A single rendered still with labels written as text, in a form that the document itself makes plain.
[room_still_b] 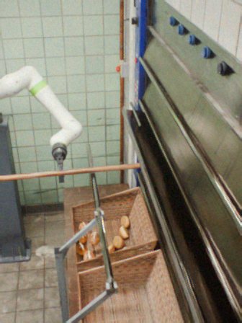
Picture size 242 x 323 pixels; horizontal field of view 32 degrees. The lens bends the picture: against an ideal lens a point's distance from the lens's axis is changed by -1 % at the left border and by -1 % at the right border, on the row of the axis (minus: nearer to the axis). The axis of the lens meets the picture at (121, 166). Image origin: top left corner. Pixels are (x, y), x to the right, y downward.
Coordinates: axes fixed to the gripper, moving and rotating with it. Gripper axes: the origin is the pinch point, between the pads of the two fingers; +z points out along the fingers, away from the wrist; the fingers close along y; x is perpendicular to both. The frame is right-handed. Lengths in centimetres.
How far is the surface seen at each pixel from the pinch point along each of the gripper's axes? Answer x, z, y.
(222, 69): -52, 84, -84
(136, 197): -49, -26, 42
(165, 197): -44, 61, -21
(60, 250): 3.2, 38.1, 24.1
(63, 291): 4, 39, 53
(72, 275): -2, 20, 62
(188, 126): -51, 61, -54
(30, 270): 31, -48, 120
